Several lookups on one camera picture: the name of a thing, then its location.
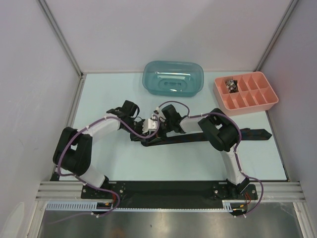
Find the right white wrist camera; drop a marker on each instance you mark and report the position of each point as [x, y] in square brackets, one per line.
[158, 112]

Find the rolled tie in tray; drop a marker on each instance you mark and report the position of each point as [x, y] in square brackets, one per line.
[232, 85]

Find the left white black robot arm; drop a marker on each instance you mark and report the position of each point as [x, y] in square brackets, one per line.
[73, 154]

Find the pink compartment organizer tray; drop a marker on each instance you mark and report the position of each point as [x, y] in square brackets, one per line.
[255, 94]

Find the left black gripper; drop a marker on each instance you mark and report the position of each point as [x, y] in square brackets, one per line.
[136, 138]

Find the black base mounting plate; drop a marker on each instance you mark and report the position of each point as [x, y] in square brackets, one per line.
[173, 195]

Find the dark striped necktie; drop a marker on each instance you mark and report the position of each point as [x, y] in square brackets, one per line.
[247, 134]

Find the white slotted cable duct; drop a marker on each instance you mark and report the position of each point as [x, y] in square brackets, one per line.
[103, 207]

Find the teal transparent plastic tub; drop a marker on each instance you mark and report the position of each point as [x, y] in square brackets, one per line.
[173, 78]

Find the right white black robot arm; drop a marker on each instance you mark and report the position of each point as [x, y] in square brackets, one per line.
[215, 127]

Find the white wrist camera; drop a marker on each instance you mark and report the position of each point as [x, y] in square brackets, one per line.
[158, 112]
[150, 124]

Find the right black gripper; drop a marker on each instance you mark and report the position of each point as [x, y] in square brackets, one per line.
[161, 136]

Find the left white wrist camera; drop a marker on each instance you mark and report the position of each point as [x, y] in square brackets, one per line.
[150, 124]

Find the aluminium extrusion rail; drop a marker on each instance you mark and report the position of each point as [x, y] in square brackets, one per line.
[71, 191]

